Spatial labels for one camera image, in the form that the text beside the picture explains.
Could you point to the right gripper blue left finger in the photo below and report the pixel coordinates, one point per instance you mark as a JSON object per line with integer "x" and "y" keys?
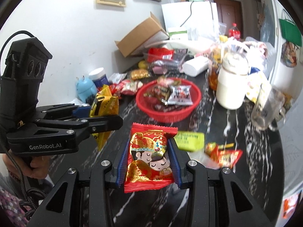
{"x": 122, "y": 167}

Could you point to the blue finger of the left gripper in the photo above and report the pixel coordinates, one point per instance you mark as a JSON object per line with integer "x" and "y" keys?
{"x": 81, "y": 112}

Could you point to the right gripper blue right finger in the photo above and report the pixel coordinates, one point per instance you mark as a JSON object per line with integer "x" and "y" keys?
{"x": 174, "y": 163}

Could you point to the yellow black snack packet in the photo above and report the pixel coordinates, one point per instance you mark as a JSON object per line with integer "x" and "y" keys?
{"x": 104, "y": 104}

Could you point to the red wedding candy packet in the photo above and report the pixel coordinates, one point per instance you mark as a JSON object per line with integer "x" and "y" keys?
{"x": 148, "y": 164}

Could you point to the light blue toy figure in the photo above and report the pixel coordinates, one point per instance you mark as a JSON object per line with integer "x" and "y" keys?
{"x": 86, "y": 90}

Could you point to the green self-discipline packet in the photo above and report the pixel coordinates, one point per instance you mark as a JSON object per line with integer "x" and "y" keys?
{"x": 189, "y": 141}

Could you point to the white cap blue bottle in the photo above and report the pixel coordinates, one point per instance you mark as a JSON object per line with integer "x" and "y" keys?
{"x": 99, "y": 78}

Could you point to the silver white snack packet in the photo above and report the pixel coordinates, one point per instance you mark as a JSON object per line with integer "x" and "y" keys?
{"x": 117, "y": 78}

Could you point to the small red gold candy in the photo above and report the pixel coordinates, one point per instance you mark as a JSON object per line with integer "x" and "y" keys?
{"x": 224, "y": 155}

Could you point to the red snack packets pile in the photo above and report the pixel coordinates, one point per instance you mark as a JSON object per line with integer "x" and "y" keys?
{"x": 125, "y": 87}

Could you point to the red plastic basket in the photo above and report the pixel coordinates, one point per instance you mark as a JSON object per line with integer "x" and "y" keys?
{"x": 168, "y": 100}

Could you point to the gold nut snack packet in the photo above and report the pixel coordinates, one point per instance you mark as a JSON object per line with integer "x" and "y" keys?
{"x": 139, "y": 74}

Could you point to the yellow lemon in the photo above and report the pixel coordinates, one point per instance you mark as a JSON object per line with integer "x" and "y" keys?
{"x": 143, "y": 65}

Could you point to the red bag in container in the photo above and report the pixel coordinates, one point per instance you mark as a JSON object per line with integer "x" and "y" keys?
{"x": 155, "y": 54}

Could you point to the white cream jar pot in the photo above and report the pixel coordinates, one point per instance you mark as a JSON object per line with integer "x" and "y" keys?
{"x": 232, "y": 81}

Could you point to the white cylinder container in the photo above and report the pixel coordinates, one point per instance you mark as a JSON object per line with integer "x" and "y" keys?
{"x": 195, "y": 66}

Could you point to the clear glass mug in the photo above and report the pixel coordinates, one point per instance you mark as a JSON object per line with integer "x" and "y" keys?
{"x": 268, "y": 106}

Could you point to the brown cardboard box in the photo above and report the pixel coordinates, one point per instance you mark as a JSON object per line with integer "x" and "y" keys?
{"x": 146, "y": 33}

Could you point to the red cola bottle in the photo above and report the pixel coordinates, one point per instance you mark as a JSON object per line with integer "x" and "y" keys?
{"x": 234, "y": 32}

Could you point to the white refrigerator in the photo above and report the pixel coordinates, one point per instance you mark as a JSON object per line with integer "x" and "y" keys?
{"x": 198, "y": 19}

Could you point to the green tote bag left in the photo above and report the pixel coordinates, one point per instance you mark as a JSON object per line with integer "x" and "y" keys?
{"x": 289, "y": 30}

